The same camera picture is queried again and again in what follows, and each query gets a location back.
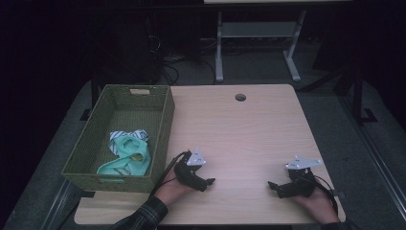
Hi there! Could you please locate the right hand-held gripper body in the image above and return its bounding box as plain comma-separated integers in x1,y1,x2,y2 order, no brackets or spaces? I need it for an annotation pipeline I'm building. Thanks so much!
281,155,323,199

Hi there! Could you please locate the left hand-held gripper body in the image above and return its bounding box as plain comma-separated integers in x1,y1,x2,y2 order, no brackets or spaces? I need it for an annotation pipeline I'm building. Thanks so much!
173,148,209,192

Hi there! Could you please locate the mint green shirt striped collar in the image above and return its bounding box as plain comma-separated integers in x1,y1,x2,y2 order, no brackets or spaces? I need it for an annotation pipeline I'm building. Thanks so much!
96,128,152,177

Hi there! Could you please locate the green woven basket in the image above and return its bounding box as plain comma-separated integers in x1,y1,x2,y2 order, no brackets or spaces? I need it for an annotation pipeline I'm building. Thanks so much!
60,83,176,194

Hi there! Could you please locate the person's left hand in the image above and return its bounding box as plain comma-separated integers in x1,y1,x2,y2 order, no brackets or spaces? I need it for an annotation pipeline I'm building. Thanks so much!
154,166,196,207

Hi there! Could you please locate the person's right hand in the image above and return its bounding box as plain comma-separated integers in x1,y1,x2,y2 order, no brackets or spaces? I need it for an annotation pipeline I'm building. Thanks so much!
291,186,341,225

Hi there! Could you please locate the black metal stand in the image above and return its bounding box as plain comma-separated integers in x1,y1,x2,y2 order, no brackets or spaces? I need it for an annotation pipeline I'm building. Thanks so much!
333,63,378,127

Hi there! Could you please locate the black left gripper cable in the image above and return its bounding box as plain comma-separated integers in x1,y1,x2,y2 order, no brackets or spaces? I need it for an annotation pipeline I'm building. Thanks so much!
148,150,192,197

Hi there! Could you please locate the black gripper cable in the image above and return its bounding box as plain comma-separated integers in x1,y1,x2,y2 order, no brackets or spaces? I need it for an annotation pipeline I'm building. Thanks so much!
148,150,192,197
310,174,340,216

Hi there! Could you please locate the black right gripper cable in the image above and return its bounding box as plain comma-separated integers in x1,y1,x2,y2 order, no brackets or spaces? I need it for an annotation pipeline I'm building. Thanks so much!
310,174,340,216

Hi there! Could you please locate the metal floor rail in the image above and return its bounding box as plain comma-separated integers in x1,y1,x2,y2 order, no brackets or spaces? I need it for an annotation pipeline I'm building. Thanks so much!
339,95,406,221
39,178,82,230

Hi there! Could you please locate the tangle of floor cables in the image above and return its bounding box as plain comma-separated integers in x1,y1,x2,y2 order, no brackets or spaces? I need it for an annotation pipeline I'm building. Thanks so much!
149,33,217,86

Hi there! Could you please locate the white metal table frame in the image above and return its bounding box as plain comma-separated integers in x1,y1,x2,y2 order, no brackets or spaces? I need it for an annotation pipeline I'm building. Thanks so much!
214,9,308,83

